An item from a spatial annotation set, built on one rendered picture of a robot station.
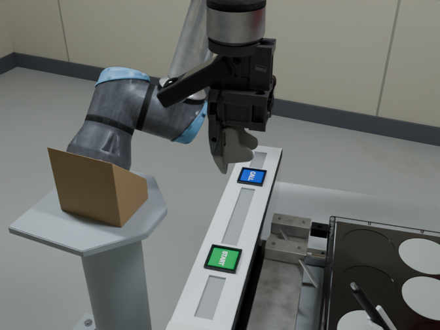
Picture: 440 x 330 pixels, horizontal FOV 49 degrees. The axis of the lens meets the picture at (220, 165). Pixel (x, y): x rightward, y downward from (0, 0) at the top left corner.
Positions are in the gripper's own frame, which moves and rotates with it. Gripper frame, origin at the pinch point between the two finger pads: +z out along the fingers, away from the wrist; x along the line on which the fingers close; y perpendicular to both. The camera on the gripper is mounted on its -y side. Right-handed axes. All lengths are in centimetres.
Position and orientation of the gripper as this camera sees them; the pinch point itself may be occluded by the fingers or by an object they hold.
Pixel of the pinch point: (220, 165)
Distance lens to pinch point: 74.6
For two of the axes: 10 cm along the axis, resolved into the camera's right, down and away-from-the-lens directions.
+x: 2.4, -5.3, 8.1
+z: 0.0, 8.4, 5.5
